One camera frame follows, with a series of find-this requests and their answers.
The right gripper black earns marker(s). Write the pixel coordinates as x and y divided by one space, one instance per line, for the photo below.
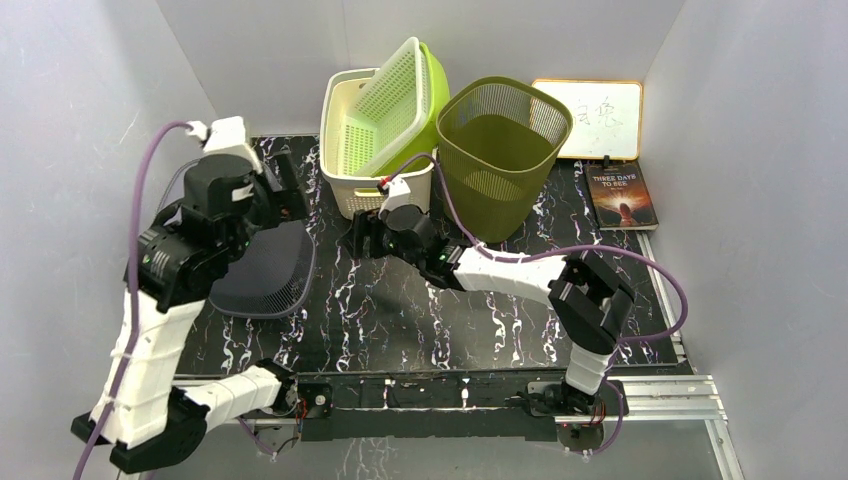
367 224

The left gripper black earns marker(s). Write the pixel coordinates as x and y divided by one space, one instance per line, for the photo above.
276 204

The grey slatted bin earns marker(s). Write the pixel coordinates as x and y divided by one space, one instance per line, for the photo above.
272 279

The olive green slatted bin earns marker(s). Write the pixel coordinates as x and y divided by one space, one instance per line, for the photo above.
498 140

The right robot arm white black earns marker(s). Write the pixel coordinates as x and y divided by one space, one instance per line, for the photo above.
591 302

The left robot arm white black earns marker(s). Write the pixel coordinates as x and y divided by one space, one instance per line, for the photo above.
148 422

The cream perforated storage basket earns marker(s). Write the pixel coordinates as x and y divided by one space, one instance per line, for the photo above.
351 193

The pale green colander basket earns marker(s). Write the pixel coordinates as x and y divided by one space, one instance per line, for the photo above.
359 146

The lime green plastic basin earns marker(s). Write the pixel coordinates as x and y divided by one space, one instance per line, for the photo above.
416 91

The dark book three days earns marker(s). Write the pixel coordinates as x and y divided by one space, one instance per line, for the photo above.
620 197

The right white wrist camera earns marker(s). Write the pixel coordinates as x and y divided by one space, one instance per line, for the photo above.
396 193

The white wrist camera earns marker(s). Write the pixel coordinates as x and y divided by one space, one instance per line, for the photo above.
396 193
225 136

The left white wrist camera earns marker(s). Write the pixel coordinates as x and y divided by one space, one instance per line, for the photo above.
225 136

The small whiteboard orange frame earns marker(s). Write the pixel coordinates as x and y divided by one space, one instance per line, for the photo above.
607 117

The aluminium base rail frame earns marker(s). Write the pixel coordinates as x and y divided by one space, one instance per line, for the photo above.
413 368

